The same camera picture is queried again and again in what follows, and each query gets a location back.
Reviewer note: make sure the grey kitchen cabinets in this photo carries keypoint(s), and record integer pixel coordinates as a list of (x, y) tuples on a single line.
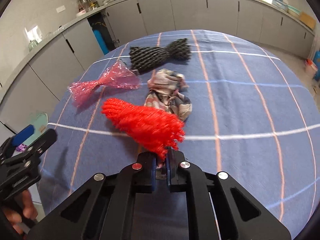
[(41, 78)]

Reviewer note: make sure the cardboard box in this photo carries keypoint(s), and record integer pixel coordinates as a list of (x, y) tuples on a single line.
[(307, 20)]

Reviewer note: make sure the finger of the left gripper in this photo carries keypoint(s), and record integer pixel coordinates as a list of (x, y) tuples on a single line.
[(22, 136)]

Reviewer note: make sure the pink cellophane wrapper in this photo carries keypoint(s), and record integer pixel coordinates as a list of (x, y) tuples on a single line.
[(117, 76)]

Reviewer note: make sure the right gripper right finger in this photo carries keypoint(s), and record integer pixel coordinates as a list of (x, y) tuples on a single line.
[(218, 207)]

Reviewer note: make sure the purple snack wrapper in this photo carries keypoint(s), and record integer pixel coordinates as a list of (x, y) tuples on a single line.
[(21, 148)]

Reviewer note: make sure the red foam fruit net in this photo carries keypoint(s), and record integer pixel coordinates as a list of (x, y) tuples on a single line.
[(154, 129)]

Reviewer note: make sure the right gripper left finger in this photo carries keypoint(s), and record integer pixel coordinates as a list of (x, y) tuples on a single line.
[(102, 208)]

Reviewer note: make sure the black foam fruit net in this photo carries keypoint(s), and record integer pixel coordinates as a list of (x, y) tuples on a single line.
[(144, 59)]

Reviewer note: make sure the crumpled patterned cloth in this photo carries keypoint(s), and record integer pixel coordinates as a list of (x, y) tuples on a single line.
[(165, 93)]

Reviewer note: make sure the teal enamel basin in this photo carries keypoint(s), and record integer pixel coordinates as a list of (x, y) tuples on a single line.
[(39, 120)]

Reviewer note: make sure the blue gas cylinder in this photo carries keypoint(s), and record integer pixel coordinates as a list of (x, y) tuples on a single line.
[(316, 61)]

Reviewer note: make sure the small trash bin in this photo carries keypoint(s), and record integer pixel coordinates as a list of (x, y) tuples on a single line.
[(310, 68)]

